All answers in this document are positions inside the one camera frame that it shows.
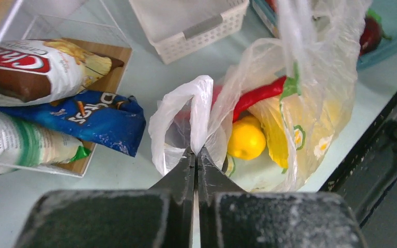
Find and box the white red chips bag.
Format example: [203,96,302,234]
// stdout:
[0,39,124,106]

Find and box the green white chips bag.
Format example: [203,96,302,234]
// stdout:
[0,112,90,167]

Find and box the yellow toy lemon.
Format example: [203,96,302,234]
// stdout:
[227,115,266,160]

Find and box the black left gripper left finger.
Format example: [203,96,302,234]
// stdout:
[15,148,196,247]

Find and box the translucent plastic grocery bag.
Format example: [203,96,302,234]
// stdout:
[148,1,371,192]

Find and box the teal plastic tub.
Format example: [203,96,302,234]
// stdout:
[251,1,397,70]

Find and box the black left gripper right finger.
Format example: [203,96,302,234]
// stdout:
[197,148,367,247]

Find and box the white plastic basket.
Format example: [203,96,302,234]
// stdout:
[130,0,250,65]

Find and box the white wire wooden shelf rack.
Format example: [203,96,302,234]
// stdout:
[0,1,132,178]

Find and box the yellow toy cabbage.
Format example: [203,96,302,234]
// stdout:
[248,97,352,173]

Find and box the blue snack bag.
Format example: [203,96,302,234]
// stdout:
[0,90,146,157]

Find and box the red toy pepper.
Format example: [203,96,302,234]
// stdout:
[233,76,287,122]

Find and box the dark red toy apple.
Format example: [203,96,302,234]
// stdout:
[359,16,384,56]

